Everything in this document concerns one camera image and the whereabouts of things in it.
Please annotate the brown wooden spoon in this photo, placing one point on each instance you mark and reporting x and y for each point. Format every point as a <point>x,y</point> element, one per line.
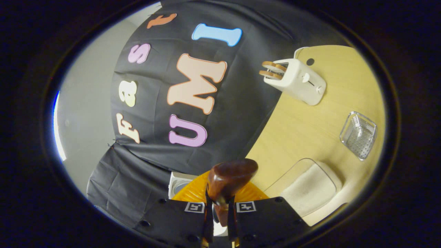
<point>231,174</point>

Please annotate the white toaster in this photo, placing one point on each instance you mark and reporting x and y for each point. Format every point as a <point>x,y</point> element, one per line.
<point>299,82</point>

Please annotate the white rice cooker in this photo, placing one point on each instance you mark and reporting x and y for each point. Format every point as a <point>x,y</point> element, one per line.
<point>177,184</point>

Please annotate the black backdrop cloth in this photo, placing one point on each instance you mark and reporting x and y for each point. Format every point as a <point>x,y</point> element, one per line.
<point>241,120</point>

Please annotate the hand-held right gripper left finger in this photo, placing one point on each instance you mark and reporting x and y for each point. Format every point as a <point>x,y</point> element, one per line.
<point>172,224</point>

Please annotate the clear plastic container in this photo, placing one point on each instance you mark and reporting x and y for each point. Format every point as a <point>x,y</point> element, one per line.
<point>275,184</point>

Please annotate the white rice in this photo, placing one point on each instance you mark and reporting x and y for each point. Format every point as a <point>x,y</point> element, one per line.
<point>310,189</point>

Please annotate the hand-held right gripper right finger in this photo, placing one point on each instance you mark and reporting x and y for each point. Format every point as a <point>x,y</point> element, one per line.
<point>268,222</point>

